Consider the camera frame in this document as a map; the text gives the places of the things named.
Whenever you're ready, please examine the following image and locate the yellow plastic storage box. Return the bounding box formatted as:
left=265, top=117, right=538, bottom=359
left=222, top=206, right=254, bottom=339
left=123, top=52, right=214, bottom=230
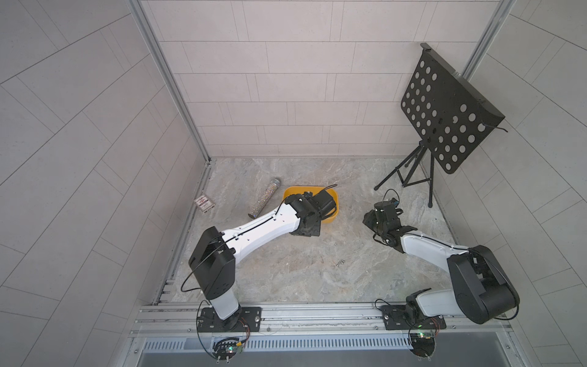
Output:
left=283, top=183, right=339, bottom=223

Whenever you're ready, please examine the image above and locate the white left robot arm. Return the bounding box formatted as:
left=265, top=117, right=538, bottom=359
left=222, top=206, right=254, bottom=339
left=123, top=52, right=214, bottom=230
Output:
left=189, top=193, right=336, bottom=324

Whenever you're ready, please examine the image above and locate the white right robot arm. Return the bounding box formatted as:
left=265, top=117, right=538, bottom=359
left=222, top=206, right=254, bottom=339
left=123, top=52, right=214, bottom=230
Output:
left=363, top=206, right=521, bottom=325

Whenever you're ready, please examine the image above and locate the playing card box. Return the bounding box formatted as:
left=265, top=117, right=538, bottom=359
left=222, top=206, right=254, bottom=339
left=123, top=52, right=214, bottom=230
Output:
left=194, top=194, right=215, bottom=213

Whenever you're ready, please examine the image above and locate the black perforated music stand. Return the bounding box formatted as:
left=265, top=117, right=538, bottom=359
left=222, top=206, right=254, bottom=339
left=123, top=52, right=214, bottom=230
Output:
left=374, top=43, right=504, bottom=207

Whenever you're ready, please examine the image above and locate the right controller circuit board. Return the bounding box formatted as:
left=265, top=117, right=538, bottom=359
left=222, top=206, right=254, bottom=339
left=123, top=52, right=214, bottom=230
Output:
left=409, top=332, right=437, bottom=359

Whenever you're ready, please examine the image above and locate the controller circuit board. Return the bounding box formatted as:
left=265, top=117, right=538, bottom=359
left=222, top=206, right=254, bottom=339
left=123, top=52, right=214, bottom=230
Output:
left=409, top=332, right=437, bottom=359
left=212, top=337, right=243, bottom=363

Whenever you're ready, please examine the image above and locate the left controller circuit board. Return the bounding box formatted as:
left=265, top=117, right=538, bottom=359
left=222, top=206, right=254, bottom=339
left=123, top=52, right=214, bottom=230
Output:
left=212, top=337, right=243, bottom=363

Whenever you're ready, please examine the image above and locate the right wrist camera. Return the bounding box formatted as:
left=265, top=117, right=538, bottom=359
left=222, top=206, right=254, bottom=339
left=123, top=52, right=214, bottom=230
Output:
left=374, top=198, right=404, bottom=224

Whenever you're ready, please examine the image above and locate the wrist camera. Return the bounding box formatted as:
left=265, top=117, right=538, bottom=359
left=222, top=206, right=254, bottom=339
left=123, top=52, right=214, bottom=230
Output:
left=374, top=198, right=404, bottom=224
left=310, top=188, right=338, bottom=220

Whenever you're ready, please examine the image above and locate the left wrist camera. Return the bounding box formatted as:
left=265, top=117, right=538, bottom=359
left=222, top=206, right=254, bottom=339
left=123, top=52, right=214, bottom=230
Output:
left=310, top=188, right=338, bottom=220

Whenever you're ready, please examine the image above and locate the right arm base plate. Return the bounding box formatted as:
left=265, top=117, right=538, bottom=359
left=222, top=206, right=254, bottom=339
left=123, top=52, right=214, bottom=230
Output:
left=377, top=304, right=446, bottom=331

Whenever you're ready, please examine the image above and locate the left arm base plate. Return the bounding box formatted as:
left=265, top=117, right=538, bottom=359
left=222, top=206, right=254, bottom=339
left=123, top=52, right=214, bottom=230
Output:
left=197, top=307, right=262, bottom=333

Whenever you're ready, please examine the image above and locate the aluminium mounting rail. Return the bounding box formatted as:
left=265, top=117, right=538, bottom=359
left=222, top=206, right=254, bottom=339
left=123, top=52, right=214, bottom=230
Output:
left=123, top=301, right=514, bottom=338

